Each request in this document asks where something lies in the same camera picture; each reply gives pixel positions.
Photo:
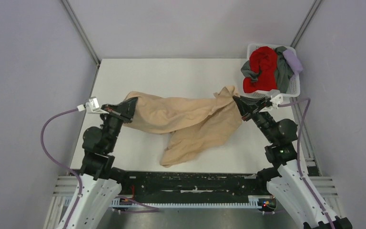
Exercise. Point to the left corner wall profile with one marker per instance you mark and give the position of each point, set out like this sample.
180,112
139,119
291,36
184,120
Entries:
81,32

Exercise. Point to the aluminium frame rail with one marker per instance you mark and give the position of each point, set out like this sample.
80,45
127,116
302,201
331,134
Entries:
66,185

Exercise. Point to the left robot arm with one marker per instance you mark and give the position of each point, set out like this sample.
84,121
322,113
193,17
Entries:
96,189

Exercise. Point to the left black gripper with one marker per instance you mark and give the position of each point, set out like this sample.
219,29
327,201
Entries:
118,110

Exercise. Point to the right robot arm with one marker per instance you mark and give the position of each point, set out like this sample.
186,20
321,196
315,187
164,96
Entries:
286,180

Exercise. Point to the right corner wall profile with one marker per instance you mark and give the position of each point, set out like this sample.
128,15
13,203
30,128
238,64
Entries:
306,22

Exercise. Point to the white slotted cable duct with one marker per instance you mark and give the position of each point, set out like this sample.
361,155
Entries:
251,203

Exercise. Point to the lilac t shirt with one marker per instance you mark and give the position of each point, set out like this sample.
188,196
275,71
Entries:
293,61

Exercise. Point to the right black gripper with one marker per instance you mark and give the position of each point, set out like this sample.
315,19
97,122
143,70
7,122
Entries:
247,105

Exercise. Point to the corner wall profile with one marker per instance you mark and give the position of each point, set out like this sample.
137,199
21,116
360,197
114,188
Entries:
306,22
81,32

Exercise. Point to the red t shirt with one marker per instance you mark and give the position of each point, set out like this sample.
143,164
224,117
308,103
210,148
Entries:
259,70

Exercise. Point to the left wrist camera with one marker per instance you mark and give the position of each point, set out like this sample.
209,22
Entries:
91,106

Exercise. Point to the beige t shirt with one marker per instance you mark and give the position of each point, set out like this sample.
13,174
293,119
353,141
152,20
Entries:
195,125

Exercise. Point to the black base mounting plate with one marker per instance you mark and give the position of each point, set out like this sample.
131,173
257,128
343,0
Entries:
188,188

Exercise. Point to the white plastic laundry basket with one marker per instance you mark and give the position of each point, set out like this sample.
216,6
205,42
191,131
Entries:
294,83

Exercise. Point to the grey t shirt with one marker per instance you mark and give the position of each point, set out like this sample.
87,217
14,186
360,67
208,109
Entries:
283,72

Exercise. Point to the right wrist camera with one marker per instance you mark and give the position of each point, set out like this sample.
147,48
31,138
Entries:
273,99

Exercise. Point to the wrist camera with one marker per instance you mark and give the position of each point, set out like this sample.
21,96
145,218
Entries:
91,106
273,99

